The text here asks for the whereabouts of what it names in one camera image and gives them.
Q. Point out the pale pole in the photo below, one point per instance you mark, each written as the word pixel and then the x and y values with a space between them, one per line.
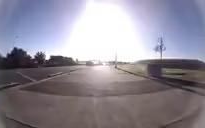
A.
pixel 115 60

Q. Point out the grey asphalt path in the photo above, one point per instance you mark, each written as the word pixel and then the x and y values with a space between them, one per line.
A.
pixel 96 83

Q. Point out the grass field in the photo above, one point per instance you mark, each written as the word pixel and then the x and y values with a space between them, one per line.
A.
pixel 136 69

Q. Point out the building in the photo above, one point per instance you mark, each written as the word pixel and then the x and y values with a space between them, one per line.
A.
pixel 60 61

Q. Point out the concrete wheel stop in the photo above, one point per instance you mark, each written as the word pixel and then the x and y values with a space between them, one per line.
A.
pixel 55 74

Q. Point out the dark box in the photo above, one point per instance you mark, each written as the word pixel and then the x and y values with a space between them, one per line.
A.
pixel 154 70

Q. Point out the bare tree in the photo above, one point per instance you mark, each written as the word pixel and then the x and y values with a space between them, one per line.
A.
pixel 160 48

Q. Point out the grassy embankment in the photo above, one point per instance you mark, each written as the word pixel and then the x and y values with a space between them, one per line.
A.
pixel 170 62

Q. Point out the concrete kerb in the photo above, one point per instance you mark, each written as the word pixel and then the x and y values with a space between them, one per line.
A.
pixel 33 81

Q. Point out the asphalt car park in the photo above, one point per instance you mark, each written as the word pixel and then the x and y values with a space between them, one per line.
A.
pixel 10 76

